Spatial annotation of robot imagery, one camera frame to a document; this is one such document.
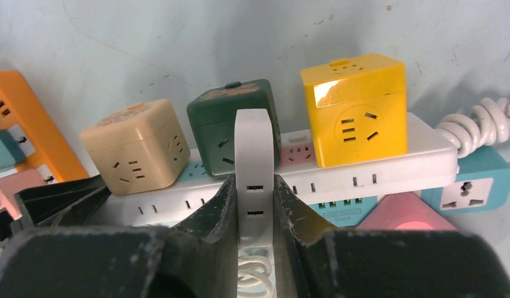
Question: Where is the bundled white cord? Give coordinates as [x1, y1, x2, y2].
[435, 97, 510, 159]

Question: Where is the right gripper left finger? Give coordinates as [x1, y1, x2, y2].
[0, 175, 238, 297]

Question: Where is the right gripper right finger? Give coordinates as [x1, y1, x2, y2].
[273, 175, 510, 297]

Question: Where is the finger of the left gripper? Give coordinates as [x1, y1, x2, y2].
[14, 175, 111, 228]

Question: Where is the teal small plug adapter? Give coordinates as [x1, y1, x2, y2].
[0, 129, 26, 170]

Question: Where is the beige cube plug adapter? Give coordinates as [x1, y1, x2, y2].
[80, 99, 190, 196]

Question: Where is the coiled white cord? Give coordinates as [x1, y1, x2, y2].
[237, 246, 276, 298]

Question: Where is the pink triangular power strip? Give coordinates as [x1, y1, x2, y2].
[355, 192, 457, 231]

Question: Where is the white multicolour power strip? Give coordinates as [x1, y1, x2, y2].
[92, 114, 457, 225]

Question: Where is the white plug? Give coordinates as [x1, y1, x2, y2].
[234, 109, 274, 247]

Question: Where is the orange power strip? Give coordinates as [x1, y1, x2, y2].
[0, 70, 89, 184]

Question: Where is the blue power strip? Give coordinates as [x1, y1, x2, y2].
[309, 147, 510, 227]

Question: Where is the yellow cube plug adapter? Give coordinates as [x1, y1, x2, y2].
[300, 53, 408, 168]

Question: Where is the dark green plug adapter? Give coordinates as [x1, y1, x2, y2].
[187, 78, 281, 178]

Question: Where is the pink small plug adapter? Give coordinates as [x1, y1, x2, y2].
[0, 169, 46, 220]

